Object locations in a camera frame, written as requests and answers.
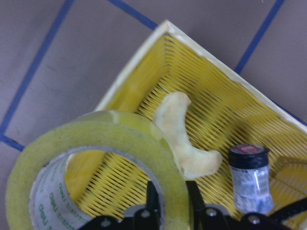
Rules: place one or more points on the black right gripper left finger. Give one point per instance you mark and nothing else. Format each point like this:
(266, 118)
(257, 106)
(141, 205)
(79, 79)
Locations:
(144, 216)

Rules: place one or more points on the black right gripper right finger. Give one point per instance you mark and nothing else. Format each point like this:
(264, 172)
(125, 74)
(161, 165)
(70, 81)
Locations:
(205, 216)

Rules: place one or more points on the yellow clear tape roll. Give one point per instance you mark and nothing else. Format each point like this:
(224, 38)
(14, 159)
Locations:
(98, 164)

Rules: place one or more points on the pale banana slice toy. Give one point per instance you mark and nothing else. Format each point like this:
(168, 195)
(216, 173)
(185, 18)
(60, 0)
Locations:
(170, 117)

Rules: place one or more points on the yellow plastic basket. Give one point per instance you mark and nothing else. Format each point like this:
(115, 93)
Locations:
(225, 110)

